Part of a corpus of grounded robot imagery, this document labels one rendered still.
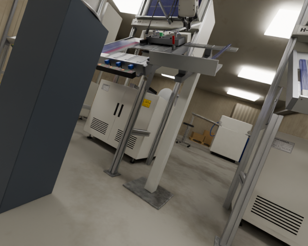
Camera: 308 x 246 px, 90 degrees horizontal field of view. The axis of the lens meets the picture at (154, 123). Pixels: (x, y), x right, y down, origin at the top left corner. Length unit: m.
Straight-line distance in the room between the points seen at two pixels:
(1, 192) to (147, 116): 0.95
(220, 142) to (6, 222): 4.72
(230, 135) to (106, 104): 4.02
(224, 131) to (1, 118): 4.76
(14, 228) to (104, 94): 1.22
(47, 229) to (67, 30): 0.61
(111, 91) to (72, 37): 1.02
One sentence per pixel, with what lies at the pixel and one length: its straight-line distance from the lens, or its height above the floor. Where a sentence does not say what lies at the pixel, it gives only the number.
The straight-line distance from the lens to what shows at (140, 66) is 1.06.
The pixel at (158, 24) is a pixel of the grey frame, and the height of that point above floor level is 1.33.
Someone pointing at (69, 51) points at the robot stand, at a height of 0.55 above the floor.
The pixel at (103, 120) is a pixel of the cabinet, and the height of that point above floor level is 0.24.
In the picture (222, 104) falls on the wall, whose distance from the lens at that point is 9.02.
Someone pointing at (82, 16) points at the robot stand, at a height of 0.66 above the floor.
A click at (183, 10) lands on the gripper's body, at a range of 1.04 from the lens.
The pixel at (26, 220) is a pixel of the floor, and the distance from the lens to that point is 0.70.
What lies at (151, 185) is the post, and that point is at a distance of 1.01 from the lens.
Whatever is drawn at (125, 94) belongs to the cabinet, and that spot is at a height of 0.54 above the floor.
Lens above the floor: 0.45
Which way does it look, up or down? 2 degrees down
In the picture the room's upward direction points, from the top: 21 degrees clockwise
